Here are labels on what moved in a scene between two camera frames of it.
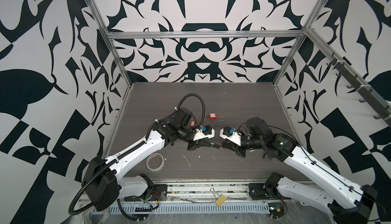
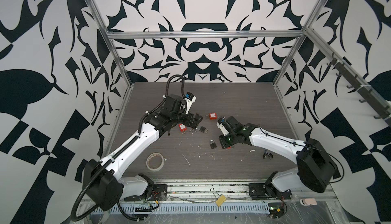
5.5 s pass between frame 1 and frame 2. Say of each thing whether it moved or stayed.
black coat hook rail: stayed
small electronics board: stayed
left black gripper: moved
